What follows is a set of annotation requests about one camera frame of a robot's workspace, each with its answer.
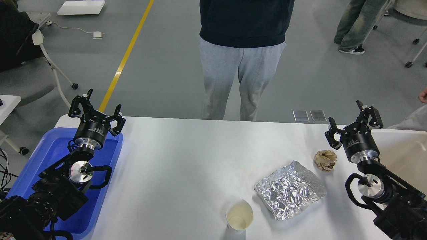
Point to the crumpled aluminium foil sheet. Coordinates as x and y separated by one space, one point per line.
290 190

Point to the white paper cup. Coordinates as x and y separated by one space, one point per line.
239 216

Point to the white flat board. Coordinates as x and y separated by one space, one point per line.
81 7

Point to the person in dark hoodie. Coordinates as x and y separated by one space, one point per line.
243 38

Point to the person in green trousers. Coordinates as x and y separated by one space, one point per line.
355 24

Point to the beige plastic bin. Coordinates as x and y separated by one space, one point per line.
404 152

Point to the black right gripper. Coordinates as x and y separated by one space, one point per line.
357 142

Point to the crumpled brown paper ball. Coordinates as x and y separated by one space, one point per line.
325 160

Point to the person in white jacket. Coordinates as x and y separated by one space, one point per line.
417 121

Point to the metal floor plate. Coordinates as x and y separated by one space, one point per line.
301 115
318 115

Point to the white chair frame with castors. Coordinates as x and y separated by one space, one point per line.
408 11

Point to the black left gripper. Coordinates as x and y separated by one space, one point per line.
92 130

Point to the metal floor plate right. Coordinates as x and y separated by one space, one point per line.
318 115

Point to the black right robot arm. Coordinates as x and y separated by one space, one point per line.
400 208

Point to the blue plastic tray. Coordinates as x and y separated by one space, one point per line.
52 147

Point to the metal floor plate left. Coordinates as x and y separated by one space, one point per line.
301 115

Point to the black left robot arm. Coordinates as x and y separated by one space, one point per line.
60 190

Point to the white power adapter with cable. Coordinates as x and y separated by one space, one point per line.
94 34

